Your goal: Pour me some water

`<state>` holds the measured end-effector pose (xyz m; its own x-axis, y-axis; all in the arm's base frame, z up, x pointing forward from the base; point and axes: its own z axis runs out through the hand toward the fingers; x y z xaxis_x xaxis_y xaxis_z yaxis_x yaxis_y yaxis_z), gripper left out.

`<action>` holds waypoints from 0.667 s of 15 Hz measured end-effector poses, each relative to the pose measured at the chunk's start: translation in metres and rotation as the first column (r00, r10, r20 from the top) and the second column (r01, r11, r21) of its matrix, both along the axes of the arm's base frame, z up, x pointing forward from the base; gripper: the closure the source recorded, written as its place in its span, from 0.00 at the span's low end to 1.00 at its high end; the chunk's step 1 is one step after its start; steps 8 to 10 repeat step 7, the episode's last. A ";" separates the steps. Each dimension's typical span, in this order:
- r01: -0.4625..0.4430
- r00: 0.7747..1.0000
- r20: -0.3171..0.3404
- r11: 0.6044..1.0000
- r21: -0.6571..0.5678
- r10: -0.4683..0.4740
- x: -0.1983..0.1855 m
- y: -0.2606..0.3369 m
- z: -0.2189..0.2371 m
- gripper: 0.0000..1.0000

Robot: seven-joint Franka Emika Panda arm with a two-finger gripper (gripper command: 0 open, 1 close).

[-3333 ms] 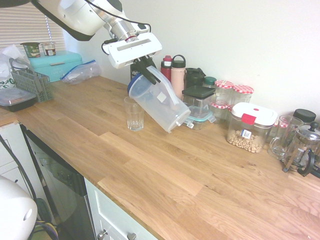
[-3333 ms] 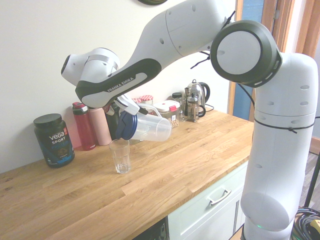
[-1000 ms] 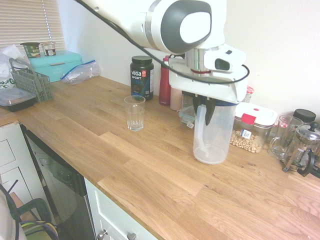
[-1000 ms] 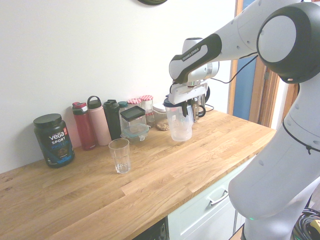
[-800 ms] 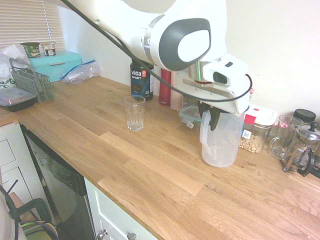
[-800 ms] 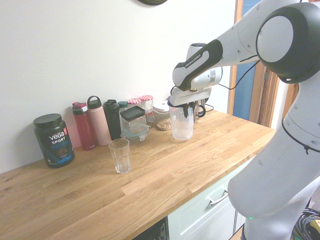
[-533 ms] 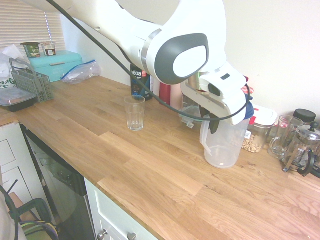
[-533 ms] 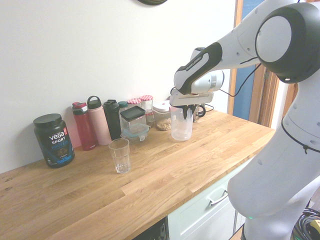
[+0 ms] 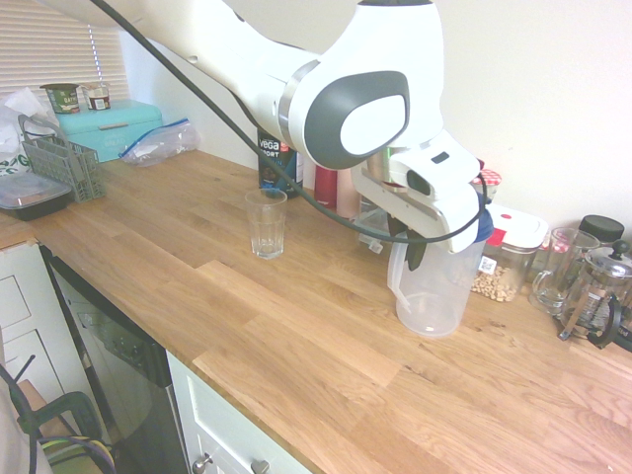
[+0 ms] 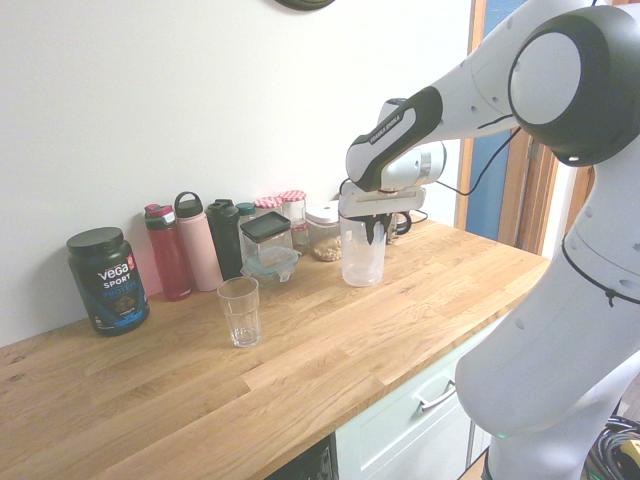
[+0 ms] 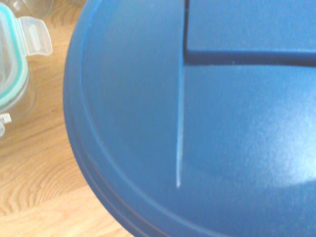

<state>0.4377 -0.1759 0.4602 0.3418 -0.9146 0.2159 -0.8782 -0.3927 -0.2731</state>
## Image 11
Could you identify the glass container with teal lid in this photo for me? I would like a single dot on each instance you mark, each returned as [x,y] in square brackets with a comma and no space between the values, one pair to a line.
[14,74]

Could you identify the clear pitcher with blue lid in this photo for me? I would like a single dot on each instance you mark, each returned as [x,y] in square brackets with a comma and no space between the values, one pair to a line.
[209,135]

